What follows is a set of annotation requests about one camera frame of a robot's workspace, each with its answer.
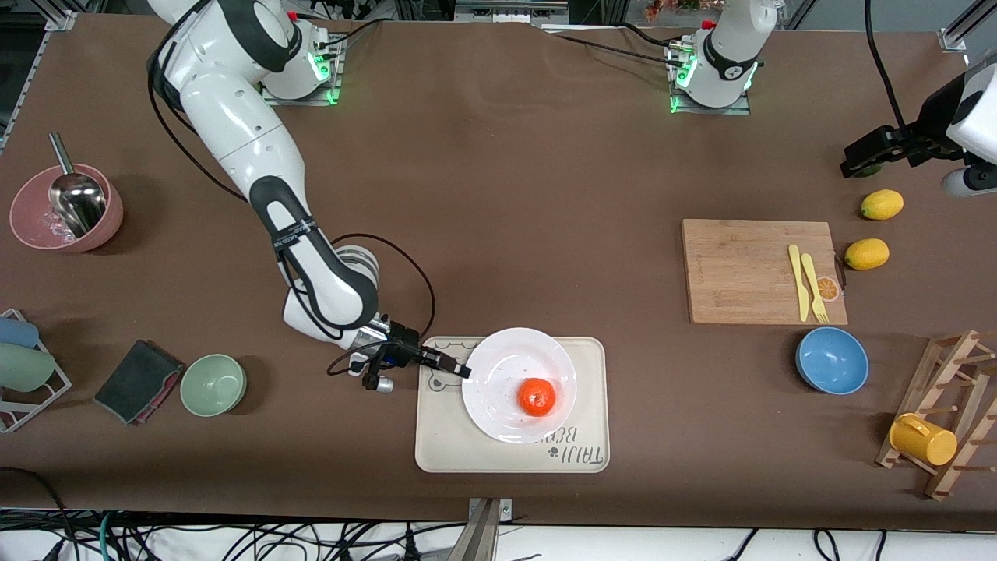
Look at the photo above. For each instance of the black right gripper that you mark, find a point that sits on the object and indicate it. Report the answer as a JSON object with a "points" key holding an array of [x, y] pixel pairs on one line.
{"points": [[404, 340]]}

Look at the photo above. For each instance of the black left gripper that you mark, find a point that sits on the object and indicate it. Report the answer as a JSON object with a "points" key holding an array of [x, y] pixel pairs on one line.
{"points": [[928, 123]]}

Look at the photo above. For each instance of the white round plate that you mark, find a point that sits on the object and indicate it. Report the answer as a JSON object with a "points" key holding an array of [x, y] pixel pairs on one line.
{"points": [[498, 374]]}

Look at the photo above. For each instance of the orange mandarin fruit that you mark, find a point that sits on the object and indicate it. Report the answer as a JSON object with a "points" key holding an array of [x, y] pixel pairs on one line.
{"points": [[537, 396]]}

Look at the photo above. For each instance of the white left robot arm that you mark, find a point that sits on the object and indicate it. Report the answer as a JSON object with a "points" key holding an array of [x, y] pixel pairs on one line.
{"points": [[732, 54]]}

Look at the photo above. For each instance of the dark green avocado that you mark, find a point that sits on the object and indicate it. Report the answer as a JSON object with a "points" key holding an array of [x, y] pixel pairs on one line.
{"points": [[871, 169]]}

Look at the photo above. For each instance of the yellow lemon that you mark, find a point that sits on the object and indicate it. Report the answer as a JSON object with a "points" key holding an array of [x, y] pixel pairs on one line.
{"points": [[882, 205], [867, 254]]}

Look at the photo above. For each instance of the cream tray with bear print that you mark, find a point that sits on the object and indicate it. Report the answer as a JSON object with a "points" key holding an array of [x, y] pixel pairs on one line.
{"points": [[440, 446]]}

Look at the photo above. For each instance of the orange slice decoration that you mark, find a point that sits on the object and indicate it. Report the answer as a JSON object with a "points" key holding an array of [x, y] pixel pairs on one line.
{"points": [[830, 290]]}

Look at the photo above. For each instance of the yellow plastic fork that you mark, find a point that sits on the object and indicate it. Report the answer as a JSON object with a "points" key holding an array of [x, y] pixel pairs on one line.
{"points": [[814, 290]]}

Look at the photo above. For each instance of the yellow plastic knife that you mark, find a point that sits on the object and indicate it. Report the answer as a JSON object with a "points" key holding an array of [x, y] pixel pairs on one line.
{"points": [[798, 284]]}

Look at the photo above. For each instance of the bamboo cutting board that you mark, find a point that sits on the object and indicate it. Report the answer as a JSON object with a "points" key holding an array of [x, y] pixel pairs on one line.
{"points": [[740, 273]]}

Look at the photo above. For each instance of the blue bowl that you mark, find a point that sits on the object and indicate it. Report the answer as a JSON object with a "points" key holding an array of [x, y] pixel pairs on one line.
{"points": [[832, 360]]}

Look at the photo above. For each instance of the mint green bowl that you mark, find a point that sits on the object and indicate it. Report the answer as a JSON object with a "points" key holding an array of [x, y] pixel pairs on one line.
{"points": [[213, 384]]}

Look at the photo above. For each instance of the yellow mug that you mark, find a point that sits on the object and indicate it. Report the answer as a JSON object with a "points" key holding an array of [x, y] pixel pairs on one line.
{"points": [[923, 442]]}

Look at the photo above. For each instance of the dark grey folded cloth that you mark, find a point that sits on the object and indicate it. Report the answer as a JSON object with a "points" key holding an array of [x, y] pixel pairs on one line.
{"points": [[136, 380]]}

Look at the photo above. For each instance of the wooden mug rack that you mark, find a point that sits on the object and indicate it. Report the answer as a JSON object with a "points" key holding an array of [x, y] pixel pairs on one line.
{"points": [[949, 469]]}

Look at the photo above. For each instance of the pink bowl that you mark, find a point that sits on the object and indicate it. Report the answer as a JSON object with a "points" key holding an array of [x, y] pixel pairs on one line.
{"points": [[110, 226]]}

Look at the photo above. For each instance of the metal scoop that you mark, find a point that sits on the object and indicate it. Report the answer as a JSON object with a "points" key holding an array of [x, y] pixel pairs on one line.
{"points": [[78, 202]]}

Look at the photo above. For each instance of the crinkled pink plastic film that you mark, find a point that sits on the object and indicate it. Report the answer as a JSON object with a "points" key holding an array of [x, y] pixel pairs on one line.
{"points": [[54, 228]]}

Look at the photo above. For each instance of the pale green cup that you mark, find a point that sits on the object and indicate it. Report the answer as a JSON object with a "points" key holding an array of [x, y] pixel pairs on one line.
{"points": [[23, 368]]}

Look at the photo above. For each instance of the light blue cup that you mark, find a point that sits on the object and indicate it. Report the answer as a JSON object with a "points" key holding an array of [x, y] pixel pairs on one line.
{"points": [[15, 333]]}

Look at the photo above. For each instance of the aluminium frame strut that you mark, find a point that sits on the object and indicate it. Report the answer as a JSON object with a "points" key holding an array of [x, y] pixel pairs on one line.
{"points": [[58, 17], [954, 35]]}

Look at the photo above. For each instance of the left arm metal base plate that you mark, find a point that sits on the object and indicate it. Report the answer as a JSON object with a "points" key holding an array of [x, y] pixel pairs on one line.
{"points": [[740, 110]]}

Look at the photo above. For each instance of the metal table clamp bracket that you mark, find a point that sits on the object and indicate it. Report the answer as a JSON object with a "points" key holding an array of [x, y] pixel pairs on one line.
{"points": [[505, 510]]}

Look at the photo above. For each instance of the tan camera stand post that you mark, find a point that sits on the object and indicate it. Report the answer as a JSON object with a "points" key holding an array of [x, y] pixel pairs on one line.
{"points": [[479, 538]]}

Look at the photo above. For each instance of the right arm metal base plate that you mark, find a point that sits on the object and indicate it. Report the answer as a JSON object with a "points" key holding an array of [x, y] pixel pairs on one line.
{"points": [[333, 97]]}

